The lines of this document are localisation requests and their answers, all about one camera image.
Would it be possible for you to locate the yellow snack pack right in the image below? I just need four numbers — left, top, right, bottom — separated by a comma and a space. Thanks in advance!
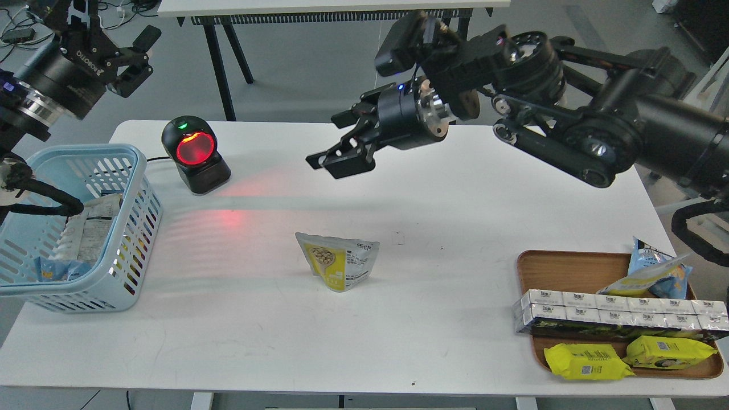
622, 335, 718, 370

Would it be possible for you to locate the light blue plastic basket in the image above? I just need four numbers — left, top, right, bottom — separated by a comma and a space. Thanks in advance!
1, 143, 162, 313

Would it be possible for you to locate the black barcode scanner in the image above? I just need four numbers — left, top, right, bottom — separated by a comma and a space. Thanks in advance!
161, 115, 231, 195

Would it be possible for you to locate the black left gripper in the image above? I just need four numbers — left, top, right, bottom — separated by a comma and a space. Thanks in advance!
305, 79, 450, 179

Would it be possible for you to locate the blue yellow snack bag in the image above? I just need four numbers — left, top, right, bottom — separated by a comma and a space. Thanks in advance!
598, 237, 693, 300

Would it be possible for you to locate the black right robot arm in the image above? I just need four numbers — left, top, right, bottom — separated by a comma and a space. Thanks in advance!
1, 1, 161, 155

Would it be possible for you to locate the yellow snack pack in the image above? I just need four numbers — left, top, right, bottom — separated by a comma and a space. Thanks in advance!
543, 343, 635, 380
622, 335, 718, 370

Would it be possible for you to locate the white table with black legs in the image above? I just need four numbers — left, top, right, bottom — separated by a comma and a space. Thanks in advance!
157, 1, 511, 121

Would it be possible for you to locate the white snack bag in basket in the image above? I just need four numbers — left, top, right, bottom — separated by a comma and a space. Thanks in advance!
51, 192, 122, 266

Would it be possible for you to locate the yellow snack pack left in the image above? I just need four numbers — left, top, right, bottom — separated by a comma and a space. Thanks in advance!
543, 343, 635, 380

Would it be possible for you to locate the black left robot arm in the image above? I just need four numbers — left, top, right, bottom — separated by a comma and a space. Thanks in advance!
306, 11, 728, 200

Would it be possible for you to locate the yellow white nut snack pouch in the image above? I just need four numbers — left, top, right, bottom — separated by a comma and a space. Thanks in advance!
295, 232, 380, 293

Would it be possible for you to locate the blue snack bag in basket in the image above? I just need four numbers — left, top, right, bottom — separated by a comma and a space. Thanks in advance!
33, 257, 91, 282

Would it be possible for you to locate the silver boxed snack multipack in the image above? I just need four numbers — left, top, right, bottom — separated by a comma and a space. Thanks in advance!
512, 290, 728, 342

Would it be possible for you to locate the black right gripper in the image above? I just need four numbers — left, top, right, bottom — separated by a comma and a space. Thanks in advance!
16, 1, 161, 120

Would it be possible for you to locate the black cable loop right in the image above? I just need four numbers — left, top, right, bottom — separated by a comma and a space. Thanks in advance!
671, 199, 729, 267

